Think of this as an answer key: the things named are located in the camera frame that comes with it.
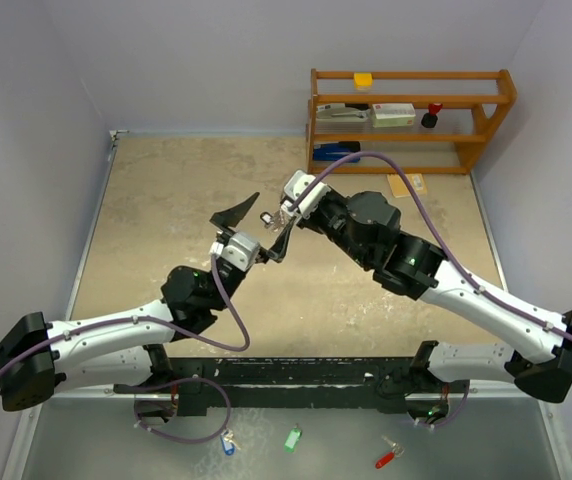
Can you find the brown envelope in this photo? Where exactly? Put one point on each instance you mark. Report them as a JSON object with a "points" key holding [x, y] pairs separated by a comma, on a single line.
{"points": [[399, 188]]}

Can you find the grey stapler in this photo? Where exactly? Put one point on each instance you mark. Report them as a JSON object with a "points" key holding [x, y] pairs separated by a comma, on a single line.
{"points": [[342, 112]]}

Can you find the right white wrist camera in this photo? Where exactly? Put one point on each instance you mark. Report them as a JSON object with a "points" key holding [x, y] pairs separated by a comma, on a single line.
{"points": [[301, 195]]}

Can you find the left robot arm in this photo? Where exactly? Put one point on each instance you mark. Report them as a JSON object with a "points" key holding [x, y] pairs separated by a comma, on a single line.
{"points": [[39, 358]]}

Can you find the aluminium table frame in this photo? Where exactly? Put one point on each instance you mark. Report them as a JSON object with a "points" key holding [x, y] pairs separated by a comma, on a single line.
{"points": [[153, 215]]}

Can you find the wooden shelf rack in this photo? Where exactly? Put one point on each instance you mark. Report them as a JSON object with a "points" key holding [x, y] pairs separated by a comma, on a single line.
{"points": [[438, 122]]}

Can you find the green key tag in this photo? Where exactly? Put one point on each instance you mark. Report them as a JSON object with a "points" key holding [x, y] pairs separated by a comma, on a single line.
{"points": [[292, 439]]}

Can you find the red and black stamp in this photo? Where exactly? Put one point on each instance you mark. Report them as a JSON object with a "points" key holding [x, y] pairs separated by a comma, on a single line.
{"points": [[430, 118]]}

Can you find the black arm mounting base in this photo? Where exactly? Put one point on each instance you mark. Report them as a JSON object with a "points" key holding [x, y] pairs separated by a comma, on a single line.
{"points": [[386, 384]]}

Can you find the blue stapler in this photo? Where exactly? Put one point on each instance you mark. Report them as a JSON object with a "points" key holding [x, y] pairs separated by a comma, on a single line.
{"points": [[330, 152]]}

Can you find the yellow box on shelf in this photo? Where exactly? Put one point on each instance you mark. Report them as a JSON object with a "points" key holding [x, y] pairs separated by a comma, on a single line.
{"points": [[362, 81]]}

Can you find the key with blue tag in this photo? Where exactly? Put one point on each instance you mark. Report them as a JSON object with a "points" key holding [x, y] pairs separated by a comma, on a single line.
{"points": [[229, 442]]}

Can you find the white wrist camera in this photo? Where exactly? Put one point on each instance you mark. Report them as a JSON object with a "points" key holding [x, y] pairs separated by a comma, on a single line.
{"points": [[301, 195], [238, 248]]}

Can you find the key with red tag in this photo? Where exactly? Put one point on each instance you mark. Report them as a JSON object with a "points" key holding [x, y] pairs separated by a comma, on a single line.
{"points": [[395, 450]]}

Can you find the white and red box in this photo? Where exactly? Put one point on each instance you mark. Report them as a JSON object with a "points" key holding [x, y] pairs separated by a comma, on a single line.
{"points": [[389, 115]]}

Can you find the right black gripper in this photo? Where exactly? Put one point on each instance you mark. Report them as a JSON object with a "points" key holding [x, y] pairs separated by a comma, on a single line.
{"points": [[311, 221]]}

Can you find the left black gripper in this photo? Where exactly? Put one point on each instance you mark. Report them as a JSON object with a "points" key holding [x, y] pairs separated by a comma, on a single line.
{"points": [[231, 219]]}

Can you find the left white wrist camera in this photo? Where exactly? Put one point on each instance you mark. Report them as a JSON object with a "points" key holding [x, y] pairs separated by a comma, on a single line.
{"points": [[238, 248]]}

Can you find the large metal keyring with clips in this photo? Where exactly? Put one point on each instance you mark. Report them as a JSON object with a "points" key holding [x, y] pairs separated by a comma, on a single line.
{"points": [[280, 222]]}

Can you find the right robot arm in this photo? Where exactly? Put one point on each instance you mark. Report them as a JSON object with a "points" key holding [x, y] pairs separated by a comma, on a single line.
{"points": [[531, 351]]}

